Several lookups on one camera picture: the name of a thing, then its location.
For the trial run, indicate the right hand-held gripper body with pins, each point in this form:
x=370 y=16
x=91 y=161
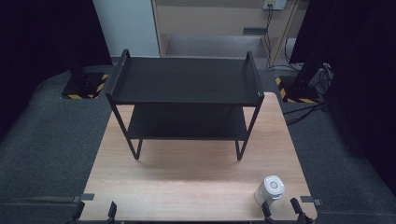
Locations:
x=306 y=220

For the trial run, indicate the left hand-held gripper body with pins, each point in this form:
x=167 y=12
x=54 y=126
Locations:
x=74 y=221

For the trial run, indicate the small white plastic bottle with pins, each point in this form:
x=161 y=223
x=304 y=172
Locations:
x=269 y=189

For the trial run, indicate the grey tape strip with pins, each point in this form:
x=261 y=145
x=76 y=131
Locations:
x=311 y=200
x=87 y=197

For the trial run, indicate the stand base with hazard tape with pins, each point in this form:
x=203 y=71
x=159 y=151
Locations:
x=84 y=86
x=297 y=90

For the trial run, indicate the dark curtain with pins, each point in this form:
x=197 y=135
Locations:
x=355 y=77
x=46 y=46

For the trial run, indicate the black two-tier metal rack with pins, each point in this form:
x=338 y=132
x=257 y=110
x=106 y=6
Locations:
x=186 y=81

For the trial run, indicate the grey label on shelf unit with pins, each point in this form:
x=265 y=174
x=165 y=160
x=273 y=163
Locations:
x=254 y=31

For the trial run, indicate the white cabinet panel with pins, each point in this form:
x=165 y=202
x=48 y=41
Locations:
x=126 y=28

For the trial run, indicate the light wooden shelf unit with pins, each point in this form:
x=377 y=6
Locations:
x=214 y=28

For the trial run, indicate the white power strip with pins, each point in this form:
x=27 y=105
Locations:
x=274 y=3

